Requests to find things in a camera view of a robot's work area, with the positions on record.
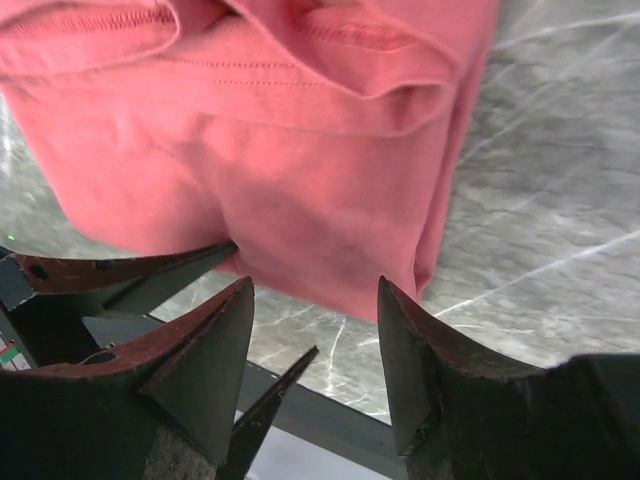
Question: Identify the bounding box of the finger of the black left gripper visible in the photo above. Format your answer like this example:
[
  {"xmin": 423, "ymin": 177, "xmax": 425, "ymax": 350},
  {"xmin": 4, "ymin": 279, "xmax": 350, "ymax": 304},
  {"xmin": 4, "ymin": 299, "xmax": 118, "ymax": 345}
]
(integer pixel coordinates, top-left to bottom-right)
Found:
[{"xmin": 217, "ymin": 346, "xmax": 319, "ymax": 480}]

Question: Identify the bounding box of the dusty red polo shirt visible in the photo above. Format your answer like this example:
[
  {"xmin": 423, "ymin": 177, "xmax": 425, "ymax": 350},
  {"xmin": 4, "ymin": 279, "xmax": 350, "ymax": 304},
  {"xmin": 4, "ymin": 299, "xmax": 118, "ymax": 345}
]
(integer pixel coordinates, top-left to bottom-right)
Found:
[{"xmin": 1, "ymin": 1, "xmax": 500, "ymax": 320}]

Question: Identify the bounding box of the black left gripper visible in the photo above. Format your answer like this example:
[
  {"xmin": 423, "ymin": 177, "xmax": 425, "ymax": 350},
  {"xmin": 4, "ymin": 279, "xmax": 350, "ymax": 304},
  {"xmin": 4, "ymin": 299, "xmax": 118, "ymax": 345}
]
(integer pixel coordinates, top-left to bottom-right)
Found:
[{"xmin": 1, "ymin": 242, "xmax": 237, "ymax": 368}]

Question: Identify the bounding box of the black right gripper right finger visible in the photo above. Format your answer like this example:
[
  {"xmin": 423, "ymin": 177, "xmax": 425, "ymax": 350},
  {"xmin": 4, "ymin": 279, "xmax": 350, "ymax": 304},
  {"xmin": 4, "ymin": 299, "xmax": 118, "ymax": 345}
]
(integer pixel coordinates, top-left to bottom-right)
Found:
[{"xmin": 378, "ymin": 279, "xmax": 639, "ymax": 479}]

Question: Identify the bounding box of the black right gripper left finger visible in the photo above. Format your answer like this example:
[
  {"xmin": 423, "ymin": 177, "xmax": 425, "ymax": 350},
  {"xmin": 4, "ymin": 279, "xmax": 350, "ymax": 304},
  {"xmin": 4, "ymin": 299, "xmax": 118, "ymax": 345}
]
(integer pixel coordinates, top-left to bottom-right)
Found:
[{"xmin": 1, "ymin": 278, "xmax": 254, "ymax": 479}]

